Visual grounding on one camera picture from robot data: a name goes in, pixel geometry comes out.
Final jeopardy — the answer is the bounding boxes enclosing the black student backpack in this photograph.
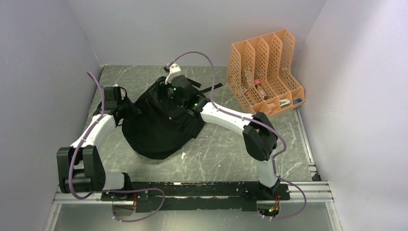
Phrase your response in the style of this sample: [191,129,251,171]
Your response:
[122,76,205,160]

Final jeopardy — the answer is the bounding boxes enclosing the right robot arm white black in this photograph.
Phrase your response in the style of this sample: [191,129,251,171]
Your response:
[162,74,280,199]

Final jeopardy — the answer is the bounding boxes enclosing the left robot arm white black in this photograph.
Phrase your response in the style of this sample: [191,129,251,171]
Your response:
[56,86,138,200]

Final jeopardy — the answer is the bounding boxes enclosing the pink capped bottle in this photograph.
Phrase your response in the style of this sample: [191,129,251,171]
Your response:
[254,78,268,100]

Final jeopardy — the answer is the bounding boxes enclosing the orange plastic file organizer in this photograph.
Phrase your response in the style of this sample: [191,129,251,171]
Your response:
[226,29,306,116]

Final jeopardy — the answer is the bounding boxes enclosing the silver stapler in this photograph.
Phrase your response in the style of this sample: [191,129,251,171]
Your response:
[279,99,291,109]

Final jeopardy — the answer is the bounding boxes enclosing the small blue item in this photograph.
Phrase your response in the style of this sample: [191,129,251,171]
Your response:
[293,98,302,104]

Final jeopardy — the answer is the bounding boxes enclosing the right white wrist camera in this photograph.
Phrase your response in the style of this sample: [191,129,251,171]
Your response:
[164,63,181,84]

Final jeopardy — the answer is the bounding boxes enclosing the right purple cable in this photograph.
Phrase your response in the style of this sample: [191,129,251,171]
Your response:
[164,51,307,220]

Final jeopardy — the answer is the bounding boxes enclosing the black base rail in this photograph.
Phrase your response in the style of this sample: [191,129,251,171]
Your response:
[101,181,290,213]

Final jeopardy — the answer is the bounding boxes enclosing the aluminium frame rail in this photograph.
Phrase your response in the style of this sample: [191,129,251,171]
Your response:
[53,181,334,205]

